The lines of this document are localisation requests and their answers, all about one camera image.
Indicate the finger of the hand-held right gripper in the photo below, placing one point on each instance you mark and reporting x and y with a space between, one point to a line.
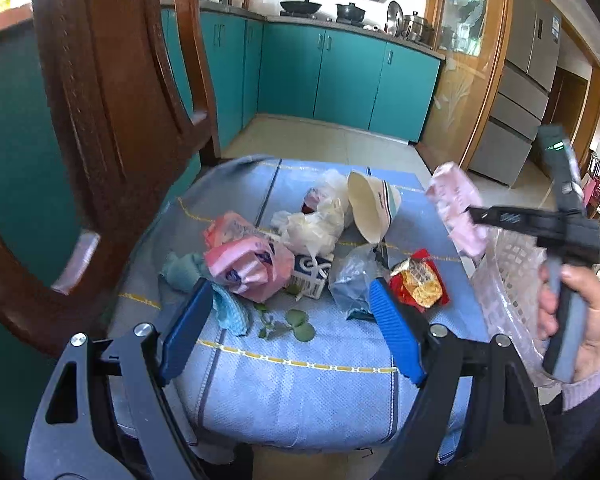
510 219

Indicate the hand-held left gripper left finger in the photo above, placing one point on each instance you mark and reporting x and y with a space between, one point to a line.
185 332

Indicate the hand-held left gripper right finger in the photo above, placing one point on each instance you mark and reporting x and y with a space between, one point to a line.
395 335

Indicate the red snack wrapper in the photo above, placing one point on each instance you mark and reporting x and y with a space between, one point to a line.
420 280

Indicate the pink tissue packet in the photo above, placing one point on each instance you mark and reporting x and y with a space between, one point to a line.
452 200

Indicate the white wastebasket with plastic liner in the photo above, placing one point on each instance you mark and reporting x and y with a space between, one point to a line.
510 280

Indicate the teal cloth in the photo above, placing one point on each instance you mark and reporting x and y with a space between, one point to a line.
182 267

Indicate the person's right forearm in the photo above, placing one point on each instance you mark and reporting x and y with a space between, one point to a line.
590 425

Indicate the small teal scrap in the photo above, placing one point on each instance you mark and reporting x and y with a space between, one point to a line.
360 315

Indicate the pink hanging cloth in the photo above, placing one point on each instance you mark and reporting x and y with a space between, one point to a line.
597 192

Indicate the clear crumpled plastic bag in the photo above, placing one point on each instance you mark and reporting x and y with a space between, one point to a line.
350 275

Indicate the large pink plastic bag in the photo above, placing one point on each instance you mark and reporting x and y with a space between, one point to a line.
245 265

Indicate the green leaf sprig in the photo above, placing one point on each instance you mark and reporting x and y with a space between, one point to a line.
300 329

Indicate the white and blue carton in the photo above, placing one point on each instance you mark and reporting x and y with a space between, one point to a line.
312 272

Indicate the small pink wrapper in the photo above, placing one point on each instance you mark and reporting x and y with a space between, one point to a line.
225 227

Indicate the blue quilted cloth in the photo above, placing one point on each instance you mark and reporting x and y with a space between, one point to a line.
290 400

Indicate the white paper cup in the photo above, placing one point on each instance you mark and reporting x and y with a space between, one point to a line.
375 205

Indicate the grey refrigerator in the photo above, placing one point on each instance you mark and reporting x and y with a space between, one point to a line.
520 85

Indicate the white plastic bag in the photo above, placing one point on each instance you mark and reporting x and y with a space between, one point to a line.
305 230

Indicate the clear bag with red contents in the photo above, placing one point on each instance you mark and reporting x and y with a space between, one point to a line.
320 192

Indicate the wooden framed glass door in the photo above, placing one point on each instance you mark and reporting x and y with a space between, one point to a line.
460 60

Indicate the steel pot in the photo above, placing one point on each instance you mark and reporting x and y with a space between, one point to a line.
417 27

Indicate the steel pot lid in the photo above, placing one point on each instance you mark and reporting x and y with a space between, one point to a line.
393 17

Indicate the brown wooden chair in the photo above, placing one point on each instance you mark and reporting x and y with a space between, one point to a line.
105 110

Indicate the black cooking pot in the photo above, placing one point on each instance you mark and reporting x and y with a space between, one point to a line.
351 12

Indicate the black wok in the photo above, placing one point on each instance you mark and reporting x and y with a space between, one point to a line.
300 7

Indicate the wooden doorway frame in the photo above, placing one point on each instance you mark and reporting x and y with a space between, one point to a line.
596 110

